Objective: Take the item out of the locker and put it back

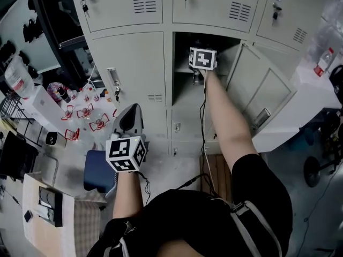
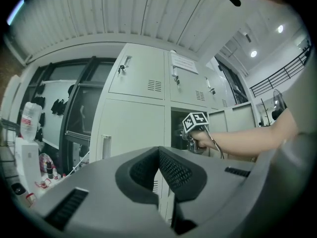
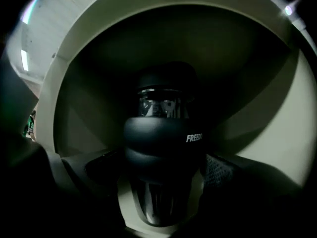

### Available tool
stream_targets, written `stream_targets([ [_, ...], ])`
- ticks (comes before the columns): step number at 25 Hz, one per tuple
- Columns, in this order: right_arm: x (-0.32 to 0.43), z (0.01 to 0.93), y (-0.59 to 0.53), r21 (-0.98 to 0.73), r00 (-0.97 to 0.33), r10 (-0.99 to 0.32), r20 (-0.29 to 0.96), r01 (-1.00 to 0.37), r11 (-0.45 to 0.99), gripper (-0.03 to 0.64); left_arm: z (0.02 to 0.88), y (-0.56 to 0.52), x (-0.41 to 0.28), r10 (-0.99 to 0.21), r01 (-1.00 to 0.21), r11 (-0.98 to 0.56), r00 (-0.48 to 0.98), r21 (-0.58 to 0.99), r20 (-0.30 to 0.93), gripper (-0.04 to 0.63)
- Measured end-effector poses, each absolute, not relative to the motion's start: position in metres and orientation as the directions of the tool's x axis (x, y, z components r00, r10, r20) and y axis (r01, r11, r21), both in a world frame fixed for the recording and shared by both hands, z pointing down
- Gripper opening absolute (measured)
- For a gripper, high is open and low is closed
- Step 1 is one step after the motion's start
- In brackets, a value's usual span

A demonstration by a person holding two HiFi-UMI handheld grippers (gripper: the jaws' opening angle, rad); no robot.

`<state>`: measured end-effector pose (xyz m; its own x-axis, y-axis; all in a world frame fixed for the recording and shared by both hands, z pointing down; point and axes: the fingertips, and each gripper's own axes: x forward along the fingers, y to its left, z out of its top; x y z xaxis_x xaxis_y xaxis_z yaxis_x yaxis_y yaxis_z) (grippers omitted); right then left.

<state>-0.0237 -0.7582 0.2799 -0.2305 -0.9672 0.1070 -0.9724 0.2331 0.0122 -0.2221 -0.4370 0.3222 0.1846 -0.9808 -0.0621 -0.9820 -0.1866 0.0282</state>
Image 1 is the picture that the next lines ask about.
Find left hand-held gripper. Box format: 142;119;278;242
106;103;150;173

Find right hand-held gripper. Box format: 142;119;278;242
188;47;218;87

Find grey metal locker cabinet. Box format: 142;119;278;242
69;0;330;157

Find person's left forearm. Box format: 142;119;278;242
112;171;143;221

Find person's right forearm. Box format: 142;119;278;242
204;70;260;169

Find locker door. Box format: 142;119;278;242
225;40;299;145

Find blue chair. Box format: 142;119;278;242
83;150;119;194

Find pink patterned bag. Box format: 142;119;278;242
47;81;64;101

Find white cardboard box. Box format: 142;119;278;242
20;84;67;142

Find wooden floor board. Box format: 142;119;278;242
199;154;233;203

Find checkered cloth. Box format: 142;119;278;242
73;196;102;257

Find person's black clothing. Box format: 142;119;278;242
85;153;293;257

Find black box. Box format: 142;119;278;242
37;185;64;228

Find black folding chair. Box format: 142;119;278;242
0;131;39;182

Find large white foam box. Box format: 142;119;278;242
290;60;341;130

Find red label water bottle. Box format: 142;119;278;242
313;47;335;77

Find large clear water jug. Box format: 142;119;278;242
4;55;35;100

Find person's bare leg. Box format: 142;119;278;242
158;238;207;257

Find black backpack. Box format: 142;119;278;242
328;64;343;104

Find small wooden table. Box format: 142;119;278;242
21;171;102;257

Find black round fan base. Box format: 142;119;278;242
303;156;322;188

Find group of red-handled water bottles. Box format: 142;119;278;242
60;86;119;144

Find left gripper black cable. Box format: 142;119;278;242
136;171;152;206

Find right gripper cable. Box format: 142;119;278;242
199;79;215;198

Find black metal shelf frame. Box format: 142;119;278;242
28;0;106;88

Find grey shoulder strap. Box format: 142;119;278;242
229;200;282;257

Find black floor cable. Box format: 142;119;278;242
303;170;339;224

